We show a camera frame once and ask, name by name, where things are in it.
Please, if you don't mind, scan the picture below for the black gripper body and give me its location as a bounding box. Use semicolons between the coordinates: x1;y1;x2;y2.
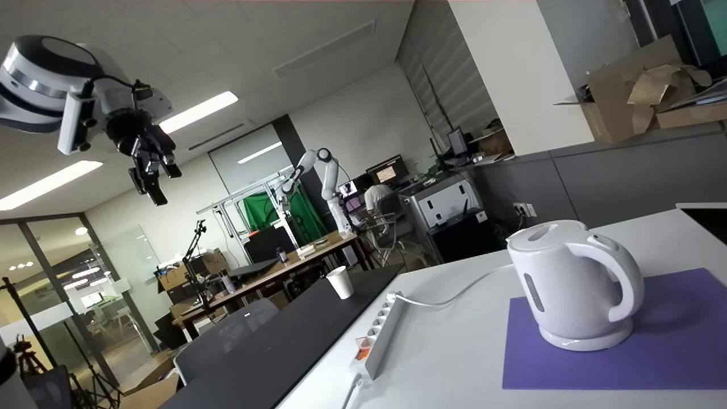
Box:
107;109;176;177

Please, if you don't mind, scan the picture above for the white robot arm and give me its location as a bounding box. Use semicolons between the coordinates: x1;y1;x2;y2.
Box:
0;34;183;207

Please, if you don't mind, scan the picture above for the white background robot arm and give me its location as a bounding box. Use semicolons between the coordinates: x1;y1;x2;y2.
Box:
280;148;355;234

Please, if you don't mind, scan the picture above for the green cloth screen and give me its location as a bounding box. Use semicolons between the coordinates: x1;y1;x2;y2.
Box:
238;190;327;243

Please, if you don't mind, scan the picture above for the wooden background table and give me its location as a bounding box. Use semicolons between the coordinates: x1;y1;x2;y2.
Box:
174;232;372;338

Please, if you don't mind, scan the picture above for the grey office chair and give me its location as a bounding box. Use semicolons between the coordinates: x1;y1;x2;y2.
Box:
174;299;278;386

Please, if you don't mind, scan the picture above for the white paper cup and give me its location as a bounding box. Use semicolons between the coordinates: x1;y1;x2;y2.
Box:
327;266;355;300

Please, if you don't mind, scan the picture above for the black tripod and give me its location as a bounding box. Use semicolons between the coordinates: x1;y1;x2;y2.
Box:
0;279;121;409

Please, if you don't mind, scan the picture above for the white power strip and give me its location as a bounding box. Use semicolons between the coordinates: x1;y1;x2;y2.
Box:
353;293;404;383

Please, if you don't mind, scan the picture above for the white cabinet printer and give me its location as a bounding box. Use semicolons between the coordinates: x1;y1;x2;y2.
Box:
409;173;486;232

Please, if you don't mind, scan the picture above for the white electric kettle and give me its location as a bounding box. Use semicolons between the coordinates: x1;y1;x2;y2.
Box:
506;221;646;353

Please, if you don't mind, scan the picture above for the cardboard boxes pile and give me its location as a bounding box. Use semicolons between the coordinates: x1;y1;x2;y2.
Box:
563;37;727;145

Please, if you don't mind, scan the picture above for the purple mat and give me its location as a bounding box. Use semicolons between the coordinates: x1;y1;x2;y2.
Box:
501;266;727;394

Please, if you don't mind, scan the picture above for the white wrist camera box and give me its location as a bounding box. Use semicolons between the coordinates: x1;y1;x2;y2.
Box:
57;93;96;156

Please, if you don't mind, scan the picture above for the white power strip cable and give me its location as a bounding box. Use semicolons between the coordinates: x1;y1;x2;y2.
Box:
394;262;519;310

